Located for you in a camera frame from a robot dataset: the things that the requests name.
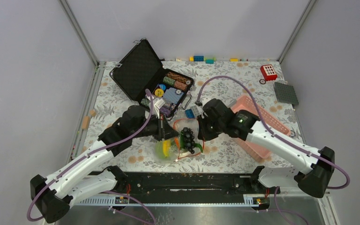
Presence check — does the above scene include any blue toy brick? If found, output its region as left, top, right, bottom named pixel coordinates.
left=184, top=109, right=195, bottom=119

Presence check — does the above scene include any green toy cabbage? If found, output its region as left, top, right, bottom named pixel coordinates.
left=155, top=141, right=166, bottom=159

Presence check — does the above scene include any grey studded baseplate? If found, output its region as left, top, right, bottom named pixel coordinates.
left=274, top=82, right=299, bottom=106

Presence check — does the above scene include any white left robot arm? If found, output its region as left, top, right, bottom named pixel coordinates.
left=26, top=105, right=179, bottom=223

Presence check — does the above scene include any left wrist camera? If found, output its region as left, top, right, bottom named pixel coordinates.
left=148, top=97, right=165, bottom=119

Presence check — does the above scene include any red toy block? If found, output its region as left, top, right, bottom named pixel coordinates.
left=260, top=64, right=278, bottom=81

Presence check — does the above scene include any yellow toy banana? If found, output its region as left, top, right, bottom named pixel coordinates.
left=162, top=140, right=171, bottom=158

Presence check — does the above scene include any clear zip bag orange zipper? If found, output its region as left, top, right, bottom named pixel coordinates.
left=154, top=118, right=205, bottom=163

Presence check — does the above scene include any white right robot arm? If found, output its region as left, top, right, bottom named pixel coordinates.
left=196, top=98, right=335, bottom=198

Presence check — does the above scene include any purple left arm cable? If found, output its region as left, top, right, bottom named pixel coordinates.
left=27, top=89, right=155, bottom=222

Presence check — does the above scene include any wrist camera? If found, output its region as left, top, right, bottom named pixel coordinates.
left=148, top=97, right=165, bottom=119
left=195, top=97, right=211, bottom=117

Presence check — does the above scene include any blue playing card deck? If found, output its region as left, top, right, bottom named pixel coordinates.
left=163, top=87, right=184, bottom=104

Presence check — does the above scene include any pink plastic basket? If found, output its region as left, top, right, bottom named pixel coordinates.
left=229, top=95, right=292, bottom=163

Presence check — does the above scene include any black poker chip case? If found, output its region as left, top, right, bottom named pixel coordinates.
left=110, top=38, right=195, bottom=118

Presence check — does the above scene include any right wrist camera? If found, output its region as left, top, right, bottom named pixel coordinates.
left=195, top=97, right=211, bottom=117

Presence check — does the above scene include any wooden block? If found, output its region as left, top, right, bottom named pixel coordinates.
left=81, top=116, right=90, bottom=130

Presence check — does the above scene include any grey toy brick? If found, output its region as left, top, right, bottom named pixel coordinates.
left=190, top=105, right=202, bottom=118

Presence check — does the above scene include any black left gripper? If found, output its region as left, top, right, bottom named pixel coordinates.
left=131, top=112, right=180, bottom=141

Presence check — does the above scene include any poker chip right edge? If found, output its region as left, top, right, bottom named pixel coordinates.
left=289, top=130, right=296, bottom=138

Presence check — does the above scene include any yellow big blind button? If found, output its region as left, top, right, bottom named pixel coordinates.
left=154, top=88, right=165, bottom=98

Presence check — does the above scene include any blue brick at wall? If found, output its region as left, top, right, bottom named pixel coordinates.
left=193, top=55, right=204, bottom=61

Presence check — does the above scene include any floral tablecloth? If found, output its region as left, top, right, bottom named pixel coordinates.
left=72, top=61, right=303, bottom=173

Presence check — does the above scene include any green toy chili pepper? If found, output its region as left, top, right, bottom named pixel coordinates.
left=195, top=143, right=203, bottom=153

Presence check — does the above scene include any dark toy grape bunch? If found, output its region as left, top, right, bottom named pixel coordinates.
left=180, top=127, right=195, bottom=154

